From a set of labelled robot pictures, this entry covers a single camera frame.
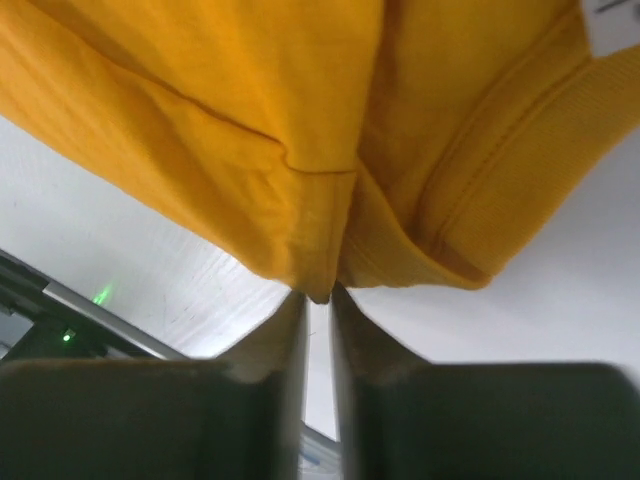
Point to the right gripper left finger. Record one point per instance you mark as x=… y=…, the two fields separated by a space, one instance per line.
x=237 y=416

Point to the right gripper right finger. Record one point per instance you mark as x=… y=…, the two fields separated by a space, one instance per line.
x=404 y=417

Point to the orange t shirt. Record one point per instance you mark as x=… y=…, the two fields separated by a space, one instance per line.
x=367 y=143

